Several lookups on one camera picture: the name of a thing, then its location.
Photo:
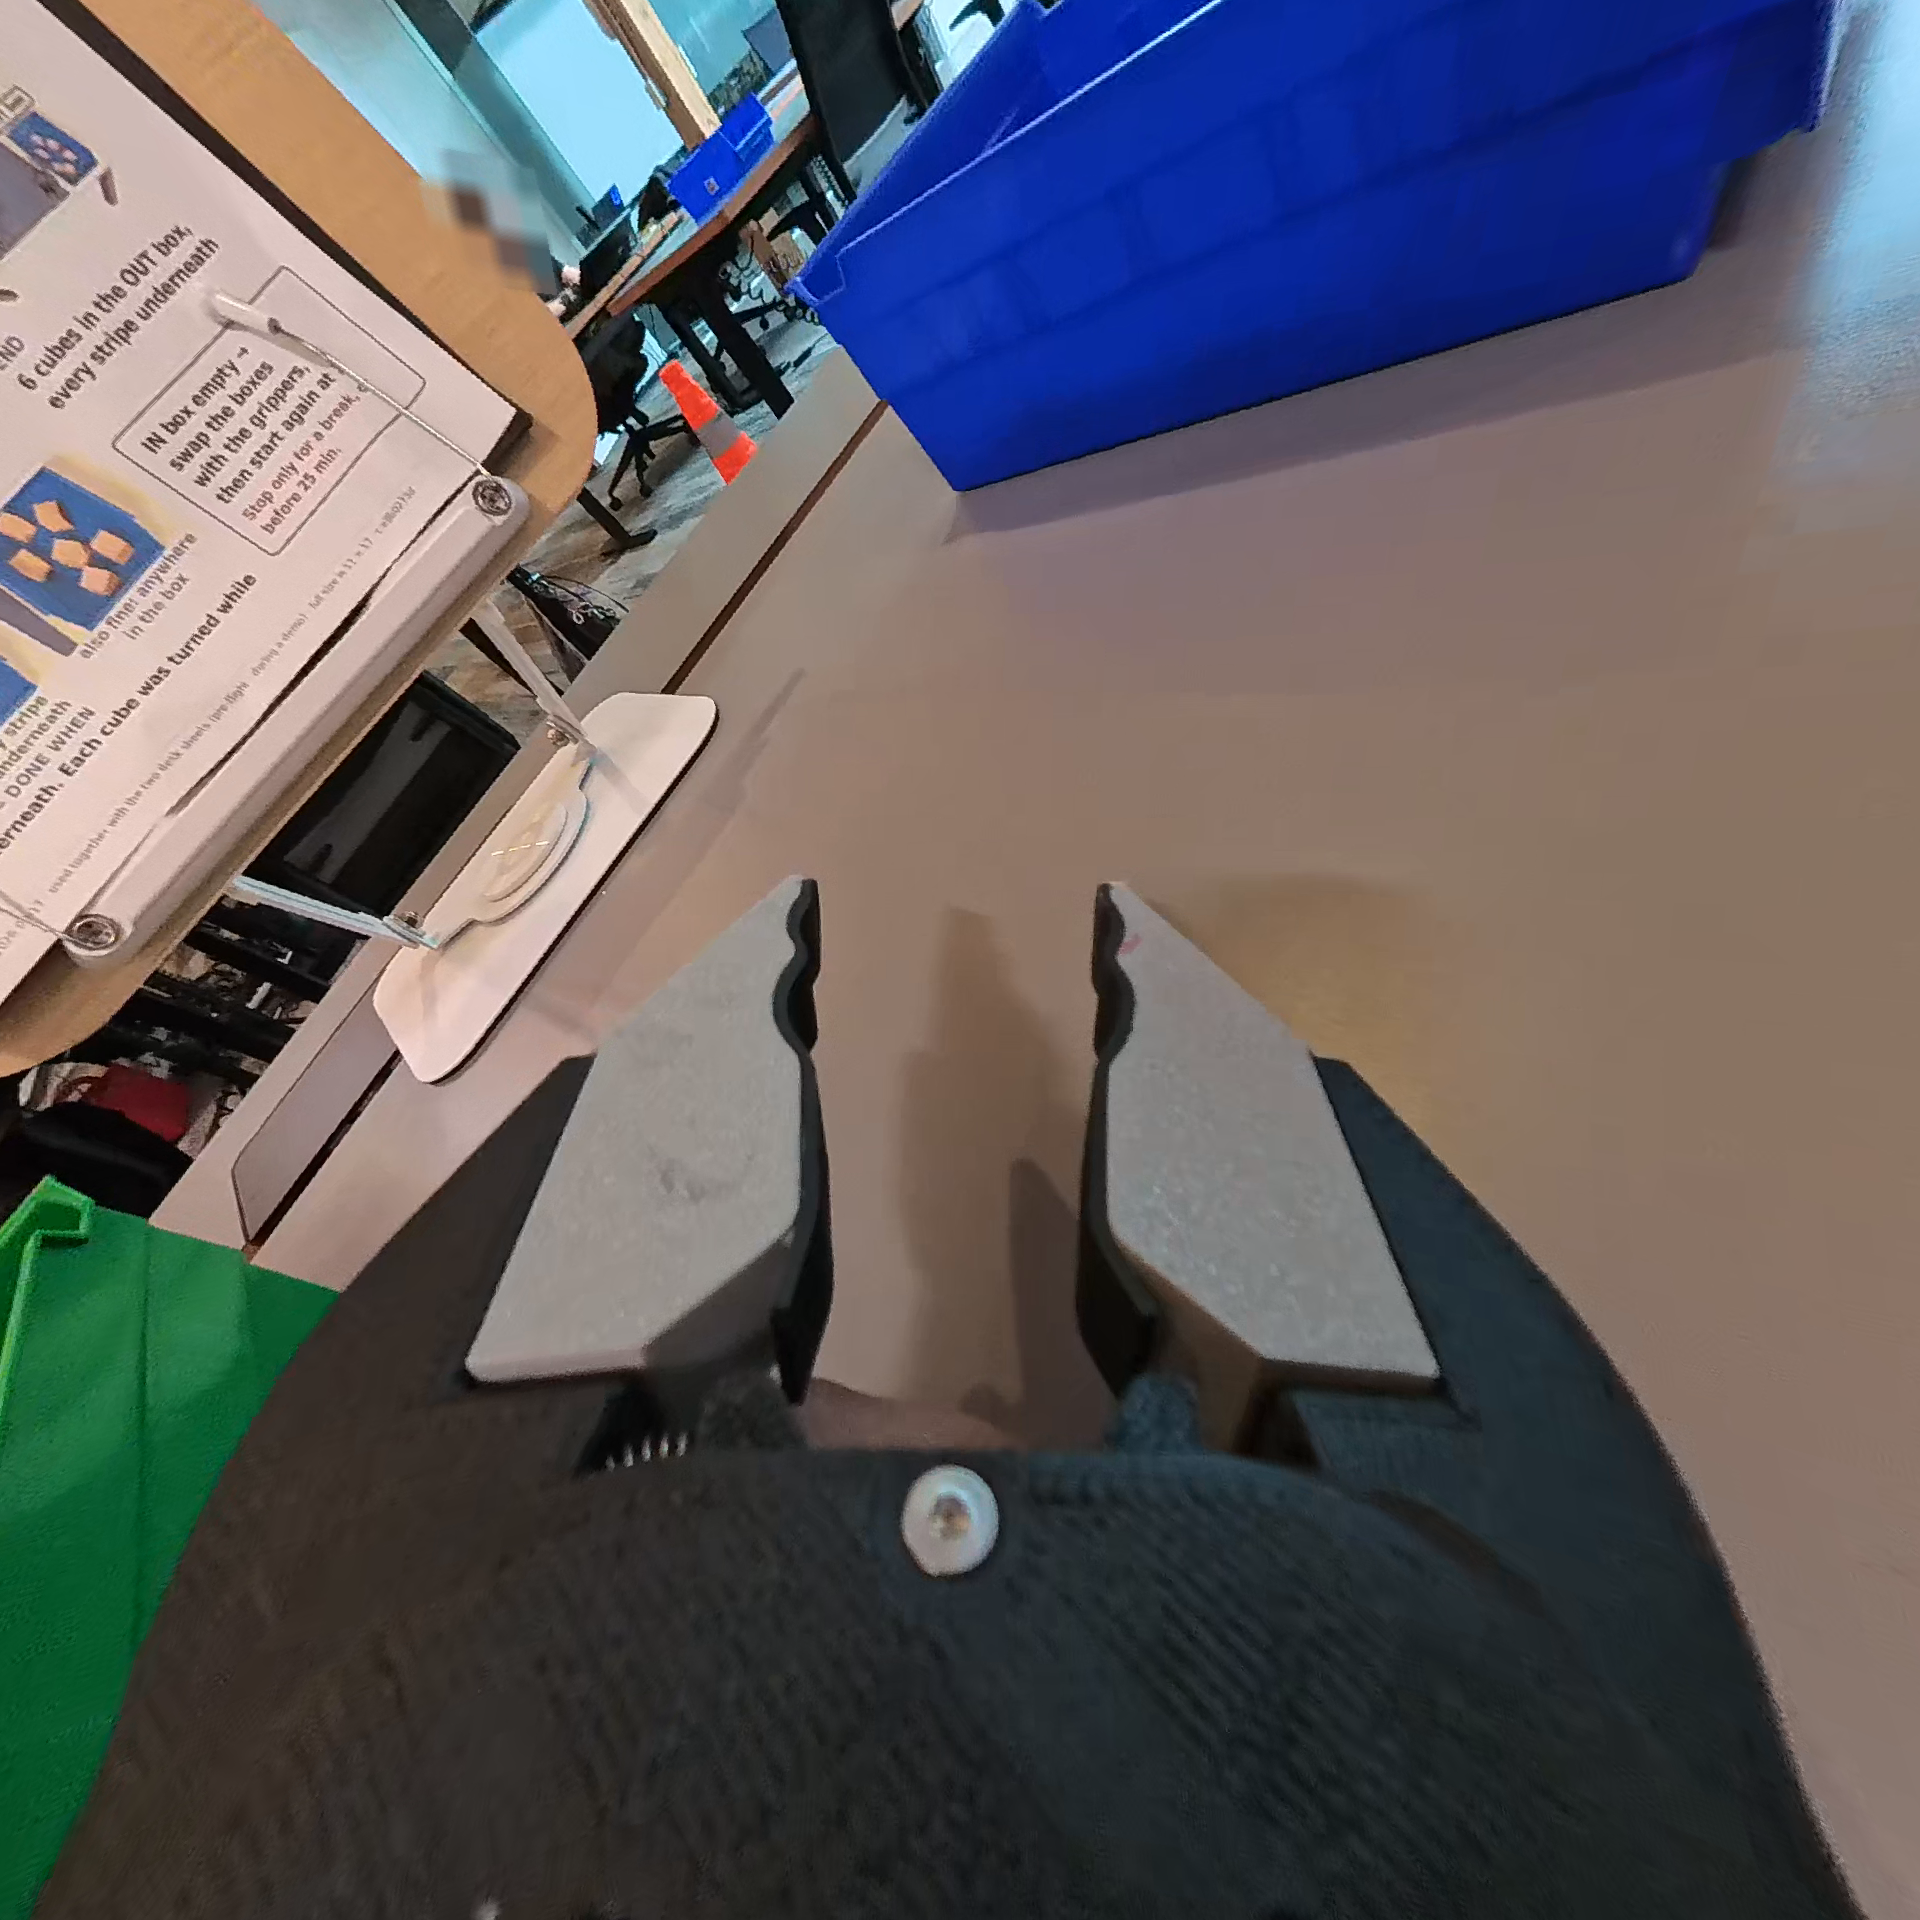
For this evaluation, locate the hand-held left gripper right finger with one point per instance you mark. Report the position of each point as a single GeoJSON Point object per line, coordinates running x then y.
{"type": "Point", "coordinates": [1245, 1202]}

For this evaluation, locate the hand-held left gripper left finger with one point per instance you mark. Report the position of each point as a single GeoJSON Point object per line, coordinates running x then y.
{"type": "Point", "coordinates": [662, 1202]}

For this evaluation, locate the green plastic bin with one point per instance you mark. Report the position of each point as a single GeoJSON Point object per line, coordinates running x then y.
{"type": "Point", "coordinates": [120, 1501]}

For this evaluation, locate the blue plastic bin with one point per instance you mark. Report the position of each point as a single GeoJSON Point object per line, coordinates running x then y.
{"type": "Point", "coordinates": [1276, 226]}

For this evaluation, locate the instruction sheet on stand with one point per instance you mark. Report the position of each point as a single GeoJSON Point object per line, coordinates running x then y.
{"type": "Point", "coordinates": [630, 750]}

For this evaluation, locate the orange traffic cone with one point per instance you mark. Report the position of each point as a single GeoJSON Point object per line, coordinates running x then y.
{"type": "Point", "coordinates": [713, 428]}

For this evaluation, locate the printed instruction sheet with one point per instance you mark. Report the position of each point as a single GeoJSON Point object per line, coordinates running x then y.
{"type": "Point", "coordinates": [194, 524]}

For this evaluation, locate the black office chair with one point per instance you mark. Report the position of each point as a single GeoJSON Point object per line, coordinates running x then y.
{"type": "Point", "coordinates": [616, 375]}
{"type": "Point", "coordinates": [849, 53]}

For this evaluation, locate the small blue storage bin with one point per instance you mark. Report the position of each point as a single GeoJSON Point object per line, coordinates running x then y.
{"type": "Point", "coordinates": [728, 150]}

